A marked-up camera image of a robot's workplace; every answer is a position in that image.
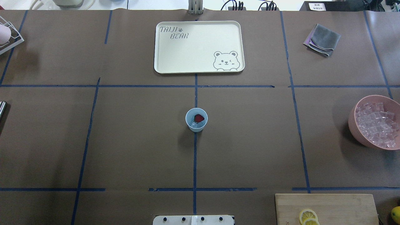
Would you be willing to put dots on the wooden cutting board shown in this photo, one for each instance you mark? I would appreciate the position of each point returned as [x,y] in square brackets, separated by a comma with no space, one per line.
[331,209]

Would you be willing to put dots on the pink cup on rack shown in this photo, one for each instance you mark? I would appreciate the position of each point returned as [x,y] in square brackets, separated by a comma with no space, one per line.
[5,34]

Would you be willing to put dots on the lemon slices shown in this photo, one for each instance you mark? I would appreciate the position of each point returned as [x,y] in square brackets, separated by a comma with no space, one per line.
[308,217]

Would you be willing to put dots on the light blue cup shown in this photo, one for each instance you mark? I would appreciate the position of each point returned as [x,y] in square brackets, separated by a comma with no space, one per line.
[189,118]

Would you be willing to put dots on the white wire cup rack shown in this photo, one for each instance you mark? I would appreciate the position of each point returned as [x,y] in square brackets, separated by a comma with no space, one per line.
[16,37]

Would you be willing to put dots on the red strawberry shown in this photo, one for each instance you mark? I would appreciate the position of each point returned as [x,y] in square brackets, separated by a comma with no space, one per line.
[198,118]

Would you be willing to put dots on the steel muddler black tip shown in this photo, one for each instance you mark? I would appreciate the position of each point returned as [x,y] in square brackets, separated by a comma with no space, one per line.
[3,105]

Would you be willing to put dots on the cream toaster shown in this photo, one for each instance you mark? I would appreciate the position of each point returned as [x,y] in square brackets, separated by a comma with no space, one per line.
[68,3]

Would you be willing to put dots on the cream bear tray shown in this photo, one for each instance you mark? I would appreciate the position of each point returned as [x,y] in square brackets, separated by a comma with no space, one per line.
[198,47]

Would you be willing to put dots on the grey folded cloth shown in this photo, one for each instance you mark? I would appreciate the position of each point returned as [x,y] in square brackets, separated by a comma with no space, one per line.
[322,40]

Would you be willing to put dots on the pink bowl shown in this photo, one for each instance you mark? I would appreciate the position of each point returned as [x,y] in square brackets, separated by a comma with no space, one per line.
[356,132]

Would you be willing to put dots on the aluminium frame post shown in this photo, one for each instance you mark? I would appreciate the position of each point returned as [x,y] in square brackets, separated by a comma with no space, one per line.
[195,7]

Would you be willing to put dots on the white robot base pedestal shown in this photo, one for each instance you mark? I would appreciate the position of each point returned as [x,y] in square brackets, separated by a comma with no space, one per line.
[194,220]

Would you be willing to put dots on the pile of ice cubes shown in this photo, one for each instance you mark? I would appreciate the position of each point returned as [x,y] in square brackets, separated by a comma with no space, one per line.
[377,124]

